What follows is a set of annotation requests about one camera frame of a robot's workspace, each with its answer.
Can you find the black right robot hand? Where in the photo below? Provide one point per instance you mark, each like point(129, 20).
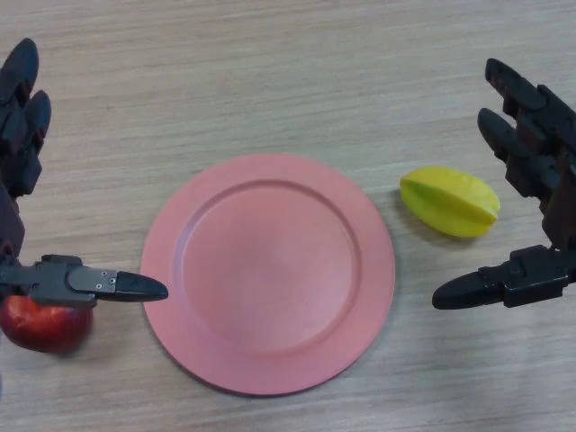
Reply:
point(535, 274)

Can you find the red apple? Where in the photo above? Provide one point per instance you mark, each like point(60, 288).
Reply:
point(45, 328)

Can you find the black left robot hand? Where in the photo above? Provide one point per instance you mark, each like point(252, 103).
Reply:
point(58, 281)

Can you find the pink round plate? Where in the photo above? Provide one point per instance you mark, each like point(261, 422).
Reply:
point(270, 279)

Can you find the yellow starfruit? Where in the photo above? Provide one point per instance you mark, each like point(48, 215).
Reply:
point(450, 202)

